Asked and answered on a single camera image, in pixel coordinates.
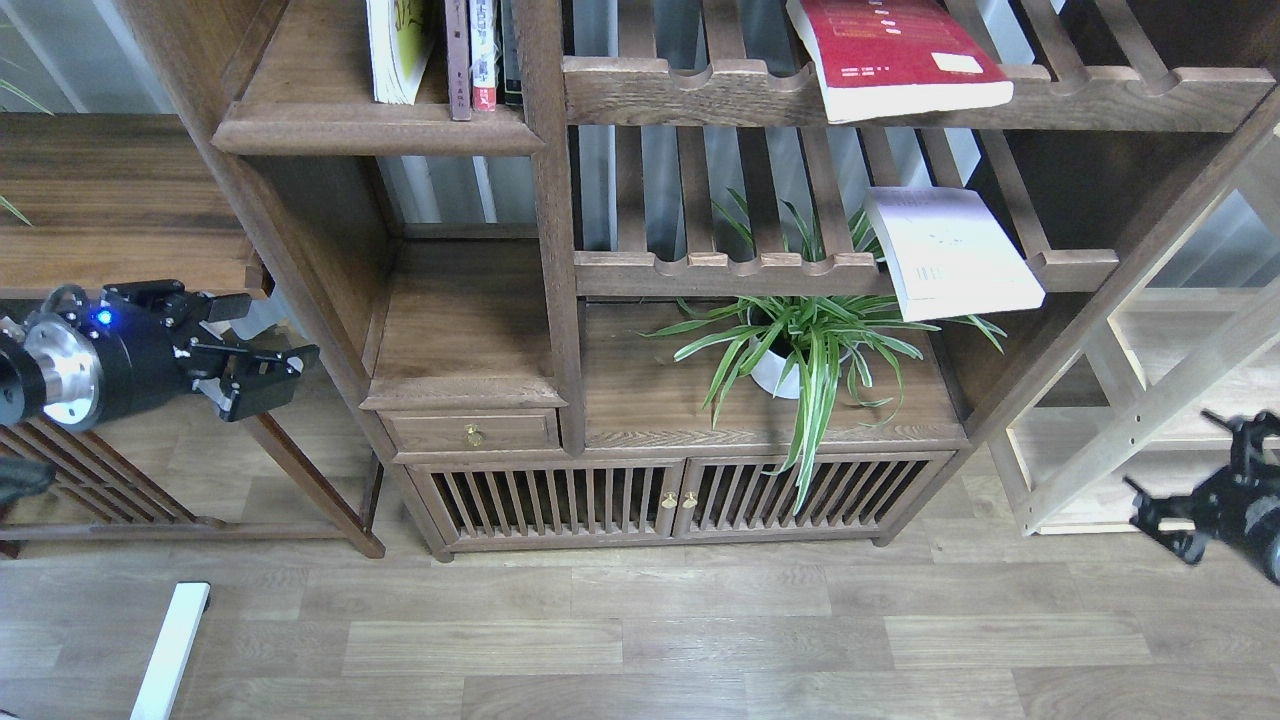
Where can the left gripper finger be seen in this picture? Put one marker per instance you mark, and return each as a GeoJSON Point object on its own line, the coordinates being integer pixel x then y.
{"type": "Point", "coordinates": [198, 317]}
{"type": "Point", "coordinates": [242, 380]}

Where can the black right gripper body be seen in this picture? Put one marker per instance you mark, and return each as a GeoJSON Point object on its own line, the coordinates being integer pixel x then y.
{"type": "Point", "coordinates": [1243, 515]}

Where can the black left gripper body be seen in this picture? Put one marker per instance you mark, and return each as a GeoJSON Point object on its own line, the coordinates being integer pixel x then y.
{"type": "Point", "coordinates": [84, 366]}

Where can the white and yellow book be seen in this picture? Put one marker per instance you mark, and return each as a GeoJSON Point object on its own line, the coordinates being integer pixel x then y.
{"type": "Point", "coordinates": [402, 35]}

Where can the red cover book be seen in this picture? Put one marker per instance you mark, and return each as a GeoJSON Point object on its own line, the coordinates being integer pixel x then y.
{"type": "Point", "coordinates": [880, 59]}

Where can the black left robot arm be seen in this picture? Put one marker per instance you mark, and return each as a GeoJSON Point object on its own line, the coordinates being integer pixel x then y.
{"type": "Point", "coordinates": [65, 297]}

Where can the light wooden shelf unit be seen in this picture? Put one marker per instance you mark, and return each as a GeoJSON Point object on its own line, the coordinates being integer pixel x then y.
{"type": "Point", "coordinates": [1198, 331]}

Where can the dark wooden side table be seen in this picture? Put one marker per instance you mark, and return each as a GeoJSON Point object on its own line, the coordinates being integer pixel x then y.
{"type": "Point", "coordinates": [99, 196]}

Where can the white metal leg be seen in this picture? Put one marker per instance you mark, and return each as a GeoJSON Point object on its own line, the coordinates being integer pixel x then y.
{"type": "Point", "coordinates": [165, 670]}

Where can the small wooden drawer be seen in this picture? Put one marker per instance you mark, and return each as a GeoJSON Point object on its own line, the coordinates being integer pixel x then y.
{"type": "Point", "coordinates": [426, 431]}

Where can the right slatted cabinet door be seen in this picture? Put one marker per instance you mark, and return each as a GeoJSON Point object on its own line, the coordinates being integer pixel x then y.
{"type": "Point", "coordinates": [745, 499]}

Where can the pale pink book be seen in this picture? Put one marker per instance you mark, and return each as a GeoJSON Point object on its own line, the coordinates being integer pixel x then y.
{"type": "Point", "coordinates": [947, 254]}

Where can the maroon upright book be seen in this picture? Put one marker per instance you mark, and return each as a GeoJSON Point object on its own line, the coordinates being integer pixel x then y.
{"type": "Point", "coordinates": [457, 38]}

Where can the dark upright book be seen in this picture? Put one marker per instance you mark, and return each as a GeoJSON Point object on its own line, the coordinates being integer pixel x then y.
{"type": "Point", "coordinates": [511, 90]}

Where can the red white upright book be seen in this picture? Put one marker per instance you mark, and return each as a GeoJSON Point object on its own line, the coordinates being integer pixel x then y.
{"type": "Point", "coordinates": [483, 24]}

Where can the green spider plant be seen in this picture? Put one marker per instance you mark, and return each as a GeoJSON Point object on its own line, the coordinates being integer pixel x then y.
{"type": "Point", "coordinates": [882, 344]}

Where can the dark wooden bookshelf cabinet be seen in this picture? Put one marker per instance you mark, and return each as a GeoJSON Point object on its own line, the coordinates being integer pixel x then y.
{"type": "Point", "coordinates": [520, 259]}

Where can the white plant pot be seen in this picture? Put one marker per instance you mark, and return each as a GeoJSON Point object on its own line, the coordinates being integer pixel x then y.
{"type": "Point", "coordinates": [794, 352]}

